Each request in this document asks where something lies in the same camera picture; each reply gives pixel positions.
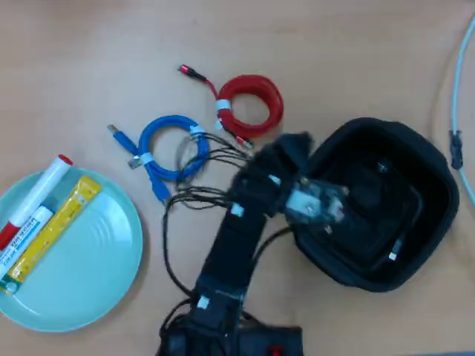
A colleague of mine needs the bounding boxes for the black charging cable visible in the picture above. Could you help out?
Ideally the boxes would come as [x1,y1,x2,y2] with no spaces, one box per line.
[322,158,425,268]

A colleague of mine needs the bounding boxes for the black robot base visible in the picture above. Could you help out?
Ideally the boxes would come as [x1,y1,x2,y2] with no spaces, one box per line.
[157,321,304,356]

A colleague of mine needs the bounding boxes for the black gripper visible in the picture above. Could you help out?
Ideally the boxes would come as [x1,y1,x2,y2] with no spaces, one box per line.
[232,131,317,220]

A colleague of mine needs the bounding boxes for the white marker with red cap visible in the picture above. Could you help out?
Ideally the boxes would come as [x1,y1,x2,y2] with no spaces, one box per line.
[0,154,74,250]

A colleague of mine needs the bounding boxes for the blue coiled USB cable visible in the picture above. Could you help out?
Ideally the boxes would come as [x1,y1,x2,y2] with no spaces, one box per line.
[106,114,212,208]

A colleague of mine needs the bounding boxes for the thin black robot wires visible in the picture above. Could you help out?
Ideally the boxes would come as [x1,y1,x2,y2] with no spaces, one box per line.
[158,131,295,334]

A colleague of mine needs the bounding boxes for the white tube with blue label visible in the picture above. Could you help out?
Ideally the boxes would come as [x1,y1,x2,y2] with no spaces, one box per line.
[0,205,56,280]

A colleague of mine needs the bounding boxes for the black square plastic bowl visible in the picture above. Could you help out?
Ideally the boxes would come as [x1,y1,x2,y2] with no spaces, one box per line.
[291,117,460,293]

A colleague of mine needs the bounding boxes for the light grey cable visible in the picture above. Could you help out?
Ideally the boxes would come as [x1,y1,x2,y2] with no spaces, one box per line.
[449,13,475,208]

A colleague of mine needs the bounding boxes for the red charging cable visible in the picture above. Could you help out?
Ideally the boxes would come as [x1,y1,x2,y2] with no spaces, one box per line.
[177,64,285,151]

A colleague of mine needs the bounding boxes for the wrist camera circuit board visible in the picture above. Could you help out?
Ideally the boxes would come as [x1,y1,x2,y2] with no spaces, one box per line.
[284,177,350,225]

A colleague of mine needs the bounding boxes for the yellow stick packet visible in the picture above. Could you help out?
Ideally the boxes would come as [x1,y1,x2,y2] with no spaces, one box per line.
[0,176,102,297]

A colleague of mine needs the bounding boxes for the light green round plate bowl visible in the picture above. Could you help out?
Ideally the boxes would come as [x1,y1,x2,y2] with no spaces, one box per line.
[0,168,144,333]

